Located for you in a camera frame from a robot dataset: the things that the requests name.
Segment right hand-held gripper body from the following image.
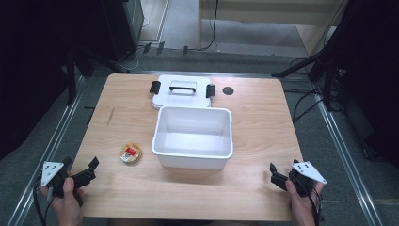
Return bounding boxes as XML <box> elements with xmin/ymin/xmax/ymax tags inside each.
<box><xmin>270</xmin><ymin>160</ymin><xmax>327</xmax><ymax>200</ymax></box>

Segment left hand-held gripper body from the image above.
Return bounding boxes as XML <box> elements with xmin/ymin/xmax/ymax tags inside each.
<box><xmin>40</xmin><ymin>160</ymin><xmax>97</xmax><ymax>208</ymax></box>

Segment person's right hand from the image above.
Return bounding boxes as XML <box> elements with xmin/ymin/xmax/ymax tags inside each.
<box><xmin>284</xmin><ymin>179</ymin><xmax>326</xmax><ymax>226</ymax></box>

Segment person's left hand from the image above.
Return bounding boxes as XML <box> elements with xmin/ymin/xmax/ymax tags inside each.
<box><xmin>40</xmin><ymin>176</ymin><xmax>86</xmax><ymax>226</ymax></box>

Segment round yellow tin red label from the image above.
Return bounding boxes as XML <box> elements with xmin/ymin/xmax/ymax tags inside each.
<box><xmin>119</xmin><ymin>143</ymin><xmax>143</xmax><ymax>165</ymax></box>

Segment white plastic storage box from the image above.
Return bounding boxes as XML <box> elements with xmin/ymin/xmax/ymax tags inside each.
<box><xmin>151</xmin><ymin>105</ymin><xmax>234</xmax><ymax>171</ymax></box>

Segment black tripod stand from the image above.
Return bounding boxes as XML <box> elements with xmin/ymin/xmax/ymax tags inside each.
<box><xmin>271</xmin><ymin>31</ymin><xmax>356</xmax><ymax>111</ymax></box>
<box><xmin>64</xmin><ymin>43</ymin><xmax>130</xmax><ymax>107</ymax></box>

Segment white lid with black latches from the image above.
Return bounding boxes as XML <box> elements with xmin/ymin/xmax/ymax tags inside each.
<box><xmin>149</xmin><ymin>73</ymin><xmax>216</xmax><ymax>111</ymax></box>

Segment black computer tower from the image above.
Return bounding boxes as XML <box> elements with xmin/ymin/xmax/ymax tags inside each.
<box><xmin>101</xmin><ymin>0</ymin><xmax>145</xmax><ymax>63</ymax></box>

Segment light wooden furniture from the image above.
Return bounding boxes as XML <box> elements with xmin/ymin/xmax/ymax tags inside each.
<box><xmin>197</xmin><ymin>0</ymin><xmax>350</xmax><ymax>57</ymax></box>

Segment metal floor rail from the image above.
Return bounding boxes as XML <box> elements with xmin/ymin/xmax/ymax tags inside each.
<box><xmin>7</xmin><ymin>74</ymin><xmax>87</xmax><ymax>226</ymax></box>
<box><xmin>309</xmin><ymin>82</ymin><xmax>384</xmax><ymax>226</ymax></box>

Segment right hand-held gripper cable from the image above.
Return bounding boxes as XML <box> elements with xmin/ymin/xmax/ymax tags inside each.
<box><xmin>300</xmin><ymin>180</ymin><xmax>325</xmax><ymax>226</ymax></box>

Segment hand-held gripper cable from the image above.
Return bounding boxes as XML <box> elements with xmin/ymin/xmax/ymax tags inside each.
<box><xmin>300</xmin><ymin>180</ymin><xmax>325</xmax><ymax>226</ymax></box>
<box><xmin>31</xmin><ymin>177</ymin><xmax>55</xmax><ymax>226</ymax></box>

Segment left hand-held gripper cable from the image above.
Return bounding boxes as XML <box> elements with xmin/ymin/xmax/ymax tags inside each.
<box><xmin>31</xmin><ymin>177</ymin><xmax>55</xmax><ymax>226</ymax></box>

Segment black floor cables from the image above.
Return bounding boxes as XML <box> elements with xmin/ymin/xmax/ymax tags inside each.
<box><xmin>281</xmin><ymin>56</ymin><xmax>346</xmax><ymax>125</ymax></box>

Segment white floor cable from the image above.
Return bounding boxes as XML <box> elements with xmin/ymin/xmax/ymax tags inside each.
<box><xmin>120</xmin><ymin>17</ymin><xmax>151</xmax><ymax>72</ymax></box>

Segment black hanging cable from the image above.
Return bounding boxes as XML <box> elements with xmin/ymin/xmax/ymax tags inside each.
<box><xmin>199</xmin><ymin>0</ymin><xmax>220</xmax><ymax>52</ymax></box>

